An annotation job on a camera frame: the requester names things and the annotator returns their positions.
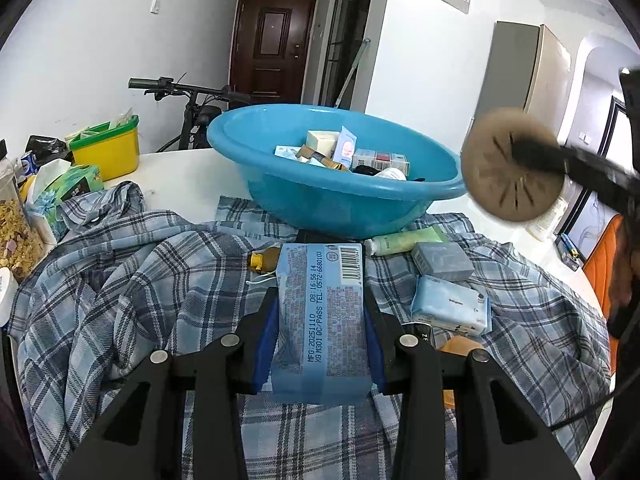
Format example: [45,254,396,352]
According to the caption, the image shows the light blue wipes pack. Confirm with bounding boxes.
[410,275,492,337]

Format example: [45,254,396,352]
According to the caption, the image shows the blue tissue pack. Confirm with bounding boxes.
[271,243,372,406]

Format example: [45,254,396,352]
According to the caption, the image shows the grey cabinet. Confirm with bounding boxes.
[474,22,572,133]

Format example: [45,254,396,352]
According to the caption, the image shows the amber soap bar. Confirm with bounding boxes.
[439,335,484,410]

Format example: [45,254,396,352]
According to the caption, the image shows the orange chair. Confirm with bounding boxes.
[581,212,624,376]

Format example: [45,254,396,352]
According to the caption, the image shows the grey blue box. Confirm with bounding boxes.
[411,242,474,282]

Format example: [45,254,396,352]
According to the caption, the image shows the blue plaid shirt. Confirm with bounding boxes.
[6,182,611,479]

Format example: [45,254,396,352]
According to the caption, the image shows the green cosmetic tube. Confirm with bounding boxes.
[363,226,448,257]

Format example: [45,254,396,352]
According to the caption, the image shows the leaning metal pole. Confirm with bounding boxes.
[334,37,371,108]

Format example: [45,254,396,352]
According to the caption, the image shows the white soap box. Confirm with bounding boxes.
[305,130,338,158]

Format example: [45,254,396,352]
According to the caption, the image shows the blue plastic basin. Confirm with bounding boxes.
[207,104,466,240]

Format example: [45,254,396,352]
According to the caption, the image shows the cereal jar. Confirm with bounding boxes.
[0,157,44,283]

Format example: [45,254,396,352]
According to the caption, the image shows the black tray box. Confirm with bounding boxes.
[295,229,358,245]

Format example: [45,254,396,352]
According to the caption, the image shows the green tissue box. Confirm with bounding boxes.
[25,159,103,245]

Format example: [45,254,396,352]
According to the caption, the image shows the dark brown door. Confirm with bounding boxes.
[230,0,317,104]

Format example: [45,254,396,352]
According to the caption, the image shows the yellow green bin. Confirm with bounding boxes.
[68,115,140,181]

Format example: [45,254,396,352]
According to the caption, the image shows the black bicycle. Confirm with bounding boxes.
[128,77,253,153]

